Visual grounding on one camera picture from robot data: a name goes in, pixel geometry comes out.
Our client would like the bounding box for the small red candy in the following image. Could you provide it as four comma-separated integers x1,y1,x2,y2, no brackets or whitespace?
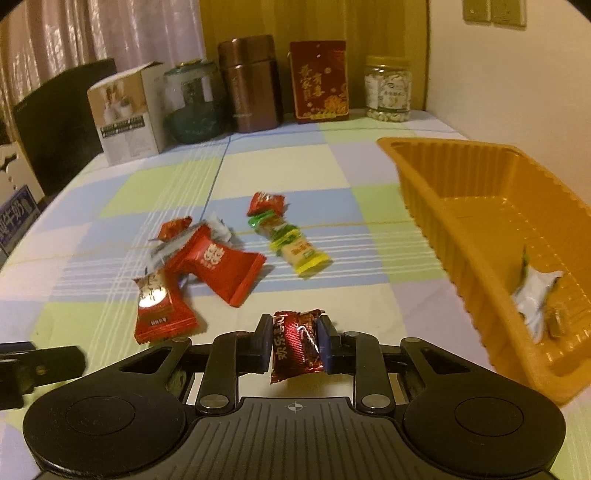
158,216,193,241
247,191,287,217

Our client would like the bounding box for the red and silver candy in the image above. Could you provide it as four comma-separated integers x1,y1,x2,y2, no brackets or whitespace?
133,270,198,344

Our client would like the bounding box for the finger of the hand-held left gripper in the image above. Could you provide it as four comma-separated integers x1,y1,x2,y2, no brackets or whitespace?
0,340,87,410

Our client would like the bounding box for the blue and white carton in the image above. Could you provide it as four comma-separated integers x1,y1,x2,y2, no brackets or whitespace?
0,138,44,261

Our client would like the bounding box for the white candy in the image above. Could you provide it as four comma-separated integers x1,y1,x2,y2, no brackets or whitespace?
512,247,565,342

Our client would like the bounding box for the glass jar with green lid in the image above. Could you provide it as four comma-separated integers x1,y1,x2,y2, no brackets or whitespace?
163,60,227,145

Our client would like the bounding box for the pink curtain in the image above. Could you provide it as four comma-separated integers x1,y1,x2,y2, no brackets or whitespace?
0,0,205,108

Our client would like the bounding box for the orange plastic tray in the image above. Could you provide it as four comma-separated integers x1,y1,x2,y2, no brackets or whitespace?
376,136,591,407

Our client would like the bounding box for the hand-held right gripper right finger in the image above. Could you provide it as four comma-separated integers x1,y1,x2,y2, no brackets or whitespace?
316,314,464,415

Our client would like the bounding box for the white cardboard box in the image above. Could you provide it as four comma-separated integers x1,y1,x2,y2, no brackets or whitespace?
87,61,172,166

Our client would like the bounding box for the dark red foil candy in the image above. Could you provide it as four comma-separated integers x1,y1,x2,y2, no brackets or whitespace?
269,309,326,385

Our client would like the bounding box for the brown gold candy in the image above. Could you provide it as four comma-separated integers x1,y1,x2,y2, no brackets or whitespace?
546,307,571,337

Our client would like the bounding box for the grey silver candy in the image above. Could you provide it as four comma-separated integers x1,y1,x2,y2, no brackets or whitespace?
147,212,232,273

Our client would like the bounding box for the large red candy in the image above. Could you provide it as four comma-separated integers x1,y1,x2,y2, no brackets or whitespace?
165,225,267,308

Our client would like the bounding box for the green wrapped candy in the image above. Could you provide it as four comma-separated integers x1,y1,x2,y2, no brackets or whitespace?
248,209,300,238

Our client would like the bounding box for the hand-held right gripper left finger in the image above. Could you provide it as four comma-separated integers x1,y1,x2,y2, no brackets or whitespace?
117,314,274,415

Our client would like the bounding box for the red gift box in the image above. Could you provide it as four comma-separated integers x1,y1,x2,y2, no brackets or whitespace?
287,40,350,124

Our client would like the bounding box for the yellow and green candy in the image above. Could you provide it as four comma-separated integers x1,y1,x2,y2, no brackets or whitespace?
272,230,333,278

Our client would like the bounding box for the clear plastic nut jar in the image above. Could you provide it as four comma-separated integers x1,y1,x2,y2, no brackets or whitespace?
364,55,413,124

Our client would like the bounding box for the beige wall power socket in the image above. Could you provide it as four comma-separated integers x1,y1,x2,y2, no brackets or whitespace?
463,0,493,23
490,0,527,27

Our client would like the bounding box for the brown metal canister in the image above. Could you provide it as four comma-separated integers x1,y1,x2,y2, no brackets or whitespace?
217,34,283,134

